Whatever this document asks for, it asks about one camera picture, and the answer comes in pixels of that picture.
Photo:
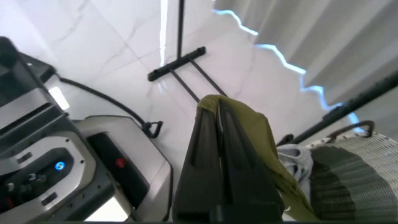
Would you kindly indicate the pale grey shorts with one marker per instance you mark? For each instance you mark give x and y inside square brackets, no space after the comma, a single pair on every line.
[293,158]

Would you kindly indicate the white curtain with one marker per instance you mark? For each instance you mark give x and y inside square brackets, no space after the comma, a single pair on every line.
[326,37]

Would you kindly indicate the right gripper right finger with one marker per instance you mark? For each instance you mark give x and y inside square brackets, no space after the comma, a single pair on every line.
[248,199]

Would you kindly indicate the white laundry basket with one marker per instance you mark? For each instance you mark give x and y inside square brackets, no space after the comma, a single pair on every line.
[367,174]

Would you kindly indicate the green printed shirt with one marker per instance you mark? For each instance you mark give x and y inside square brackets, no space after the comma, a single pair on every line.
[264,133]

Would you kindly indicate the black clothes rack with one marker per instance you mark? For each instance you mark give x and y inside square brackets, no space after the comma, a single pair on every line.
[174,65]

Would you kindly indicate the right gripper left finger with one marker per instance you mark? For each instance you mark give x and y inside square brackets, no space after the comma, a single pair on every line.
[202,193]

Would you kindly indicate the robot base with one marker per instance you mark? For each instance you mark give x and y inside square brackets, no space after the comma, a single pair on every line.
[46,140]

